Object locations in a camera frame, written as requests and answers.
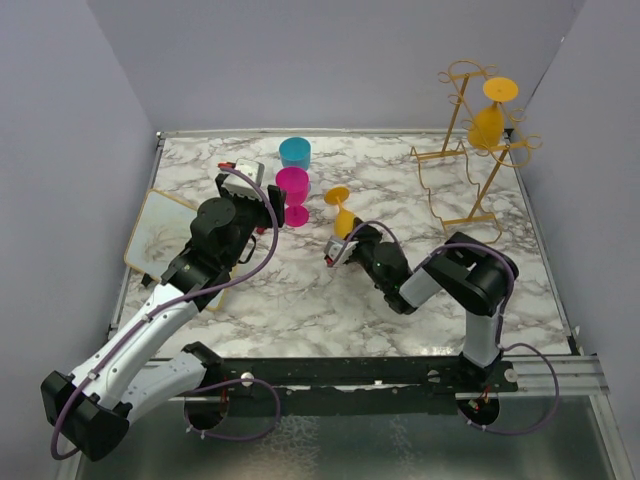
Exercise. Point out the pink plastic wine glass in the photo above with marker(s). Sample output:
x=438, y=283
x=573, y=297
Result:
x=295, y=183

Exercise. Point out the yellow wine glass front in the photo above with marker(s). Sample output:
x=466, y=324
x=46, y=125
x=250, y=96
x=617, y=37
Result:
x=344, y=221

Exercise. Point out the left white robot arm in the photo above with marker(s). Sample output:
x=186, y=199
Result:
x=92, y=408

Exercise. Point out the small whiteboard wooden frame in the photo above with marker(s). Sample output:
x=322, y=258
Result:
x=160, y=233

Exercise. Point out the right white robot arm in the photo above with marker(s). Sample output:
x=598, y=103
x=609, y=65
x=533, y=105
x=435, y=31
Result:
x=478, y=277

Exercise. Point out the yellow wine glass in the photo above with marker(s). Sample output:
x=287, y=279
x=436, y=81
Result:
x=488, y=124
x=344, y=221

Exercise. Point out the yellow wine glass rear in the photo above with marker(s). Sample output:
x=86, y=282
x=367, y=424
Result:
x=488, y=124

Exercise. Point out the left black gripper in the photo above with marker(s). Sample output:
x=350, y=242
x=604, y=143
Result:
x=258, y=205

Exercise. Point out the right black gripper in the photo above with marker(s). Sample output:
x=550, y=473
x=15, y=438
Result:
x=365, y=234

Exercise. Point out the blue plastic wine glass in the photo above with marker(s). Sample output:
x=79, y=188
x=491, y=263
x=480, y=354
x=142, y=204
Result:
x=295, y=151

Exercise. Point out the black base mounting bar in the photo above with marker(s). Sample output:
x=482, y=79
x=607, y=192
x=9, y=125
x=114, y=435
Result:
x=346, y=386

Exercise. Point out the gold wire glass rack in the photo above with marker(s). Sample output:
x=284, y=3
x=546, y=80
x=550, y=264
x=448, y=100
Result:
x=461, y=183

